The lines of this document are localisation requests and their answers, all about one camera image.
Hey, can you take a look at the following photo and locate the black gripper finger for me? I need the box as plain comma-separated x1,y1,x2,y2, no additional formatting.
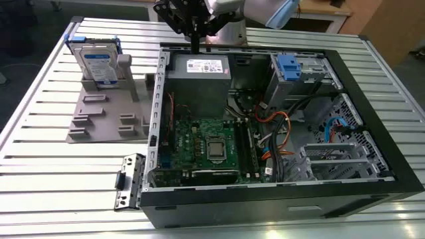
153,0,197,54
196,12,245,54

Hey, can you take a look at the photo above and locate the hard disk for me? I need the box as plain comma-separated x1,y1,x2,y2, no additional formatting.
64,36,124,89

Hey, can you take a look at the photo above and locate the blue data wire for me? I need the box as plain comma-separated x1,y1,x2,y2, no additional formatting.
325,117,358,144

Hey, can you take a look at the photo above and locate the metal disk bay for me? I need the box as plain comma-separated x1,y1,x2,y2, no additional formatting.
300,143,392,181

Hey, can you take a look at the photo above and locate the blue plastic drive latch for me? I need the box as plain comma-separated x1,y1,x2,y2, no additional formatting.
276,54,302,82

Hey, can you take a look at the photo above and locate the grey power supply unit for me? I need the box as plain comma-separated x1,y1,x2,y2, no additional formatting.
165,54,232,120

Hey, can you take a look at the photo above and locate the metal optical drive cage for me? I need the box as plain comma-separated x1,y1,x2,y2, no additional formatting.
265,53,342,110

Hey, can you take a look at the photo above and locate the green motherboard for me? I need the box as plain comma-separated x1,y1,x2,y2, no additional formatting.
157,119,272,185

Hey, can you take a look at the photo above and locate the grey parts rack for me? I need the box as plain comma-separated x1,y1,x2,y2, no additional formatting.
65,54,157,144

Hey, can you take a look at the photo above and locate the wooden cabinet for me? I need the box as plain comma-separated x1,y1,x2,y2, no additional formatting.
338,0,425,68

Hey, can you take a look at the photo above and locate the black RAM slot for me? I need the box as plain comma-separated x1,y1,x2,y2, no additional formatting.
244,118,261,178
233,119,250,178

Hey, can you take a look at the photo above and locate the silver CPU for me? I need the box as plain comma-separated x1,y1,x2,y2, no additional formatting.
208,142,227,157

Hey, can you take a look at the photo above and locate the black CPU socket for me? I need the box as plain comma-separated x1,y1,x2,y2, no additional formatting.
204,135,231,164

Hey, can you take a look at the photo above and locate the black graphics card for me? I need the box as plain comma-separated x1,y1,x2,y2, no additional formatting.
149,168,240,187

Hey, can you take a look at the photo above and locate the black PC case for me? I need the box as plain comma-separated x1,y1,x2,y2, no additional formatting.
139,42,425,229

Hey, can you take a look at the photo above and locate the thin red black wire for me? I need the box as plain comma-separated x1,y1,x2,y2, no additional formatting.
168,92,176,145

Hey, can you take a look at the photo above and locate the orange wire bundle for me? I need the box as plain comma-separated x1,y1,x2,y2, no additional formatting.
254,111,296,160

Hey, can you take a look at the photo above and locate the thick black cable bundle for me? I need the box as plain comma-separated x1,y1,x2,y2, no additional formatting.
268,92,341,182

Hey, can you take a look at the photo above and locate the black red power wire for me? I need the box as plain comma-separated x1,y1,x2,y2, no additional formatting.
333,123,366,136

